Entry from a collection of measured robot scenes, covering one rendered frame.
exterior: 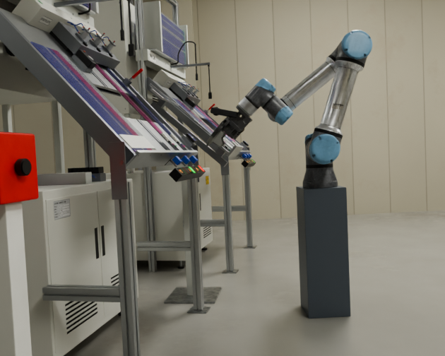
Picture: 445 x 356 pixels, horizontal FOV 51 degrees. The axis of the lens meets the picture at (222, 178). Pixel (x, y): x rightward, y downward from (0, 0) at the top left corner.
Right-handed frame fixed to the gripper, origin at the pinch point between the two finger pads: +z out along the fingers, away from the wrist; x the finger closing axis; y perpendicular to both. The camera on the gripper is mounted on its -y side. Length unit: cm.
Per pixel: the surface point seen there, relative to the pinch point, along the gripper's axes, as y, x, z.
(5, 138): -14, -101, 15
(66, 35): -63, -28, 5
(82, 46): -56, -26, 3
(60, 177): -29, -26, 47
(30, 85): -69, -15, 34
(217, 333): 58, -13, 50
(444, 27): 33, 359, -211
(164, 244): 16, 11, 50
